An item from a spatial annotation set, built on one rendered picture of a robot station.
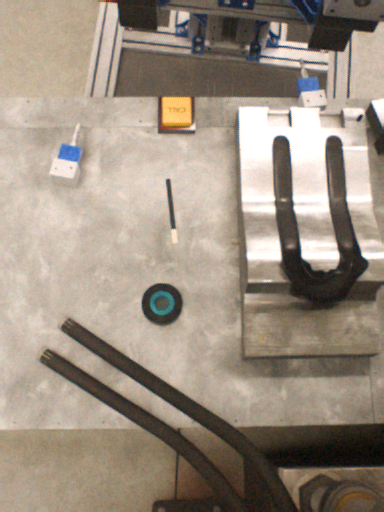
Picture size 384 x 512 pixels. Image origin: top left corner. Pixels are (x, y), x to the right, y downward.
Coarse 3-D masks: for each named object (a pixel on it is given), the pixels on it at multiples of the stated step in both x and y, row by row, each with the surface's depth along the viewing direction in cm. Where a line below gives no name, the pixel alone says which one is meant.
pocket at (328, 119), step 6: (342, 108) 138; (324, 114) 139; (330, 114) 139; (336, 114) 139; (342, 114) 139; (324, 120) 140; (330, 120) 140; (336, 120) 140; (342, 120) 139; (324, 126) 139; (330, 126) 139; (336, 126) 140; (342, 126) 139
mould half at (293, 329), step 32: (256, 128) 136; (288, 128) 136; (320, 128) 136; (352, 128) 137; (256, 160) 134; (320, 160) 135; (352, 160) 135; (256, 192) 133; (320, 192) 133; (352, 192) 134; (256, 224) 129; (320, 224) 129; (256, 256) 124; (320, 256) 125; (256, 288) 127; (288, 288) 127; (352, 288) 128; (256, 320) 129; (288, 320) 129; (320, 320) 129; (352, 320) 129; (256, 352) 127; (288, 352) 127; (320, 352) 128; (352, 352) 128
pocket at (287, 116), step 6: (270, 114) 139; (276, 114) 139; (282, 114) 139; (288, 114) 139; (270, 120) 139; (276, 120) 139; (282, 120) 139; (288, 120) 139; (270, 126) 139; (276, 126) 139; (282, 126) 139; (288, 126) 139
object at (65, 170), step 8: (80, 128) 141; (64, 144) 139; (72, 144) 140; (64, 152) 138; (72, 152) 138; (80, 152) 139; (56, 160) 136; (64, 160) 137; (72, 160) 138; (80, 160) 140; (56, 168) 136; (64, 168) 136; (72, 168) 136; (56, 176) 136; (64, 176) 136; (72, 176) 136; (64, 184) 140; (72, 184) 139
